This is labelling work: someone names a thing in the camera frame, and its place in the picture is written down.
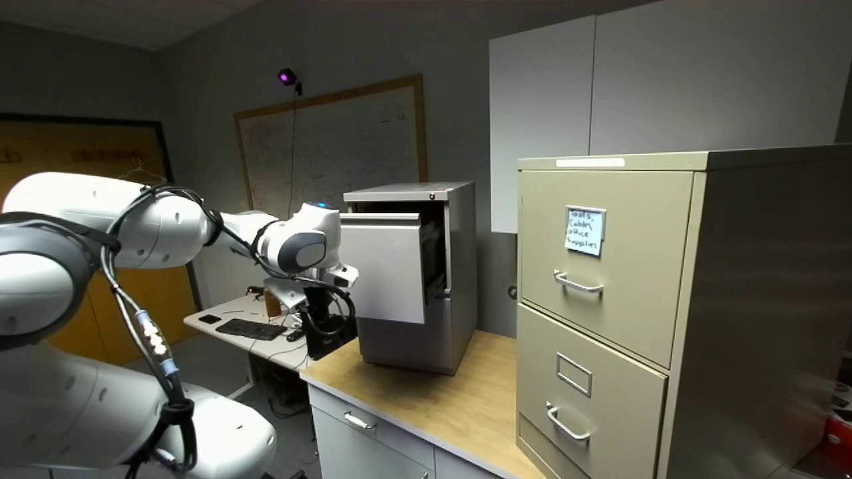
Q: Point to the black camera with purple light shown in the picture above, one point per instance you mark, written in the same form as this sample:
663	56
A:
288	78

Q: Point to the white wall cabinet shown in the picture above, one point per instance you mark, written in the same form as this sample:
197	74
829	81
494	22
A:
666	74

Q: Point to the white desk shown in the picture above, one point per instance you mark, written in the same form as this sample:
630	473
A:
288	348

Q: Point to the grey small filing cabinet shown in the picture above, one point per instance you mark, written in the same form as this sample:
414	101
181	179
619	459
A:
447	257

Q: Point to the beige tall filing cabinet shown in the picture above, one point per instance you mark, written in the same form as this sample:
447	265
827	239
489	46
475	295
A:
706	335

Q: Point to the wood-framed whiteboard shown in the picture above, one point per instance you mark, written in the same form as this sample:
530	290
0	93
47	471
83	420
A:
316	149

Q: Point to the black keyboard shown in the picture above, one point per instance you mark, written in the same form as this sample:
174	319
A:
257	331

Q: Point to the grey small filing cabinet drawer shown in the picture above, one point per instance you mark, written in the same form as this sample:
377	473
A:
387	253

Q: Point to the white label on cabinet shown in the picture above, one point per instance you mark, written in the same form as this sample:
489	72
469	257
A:
584	229

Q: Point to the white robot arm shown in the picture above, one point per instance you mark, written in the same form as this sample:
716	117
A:
64	410

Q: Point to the grey counter cabinet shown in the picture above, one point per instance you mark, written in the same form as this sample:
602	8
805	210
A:
359	444

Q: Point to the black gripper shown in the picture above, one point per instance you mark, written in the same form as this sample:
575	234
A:
329	319

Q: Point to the black small phone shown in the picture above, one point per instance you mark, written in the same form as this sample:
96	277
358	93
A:
208	318

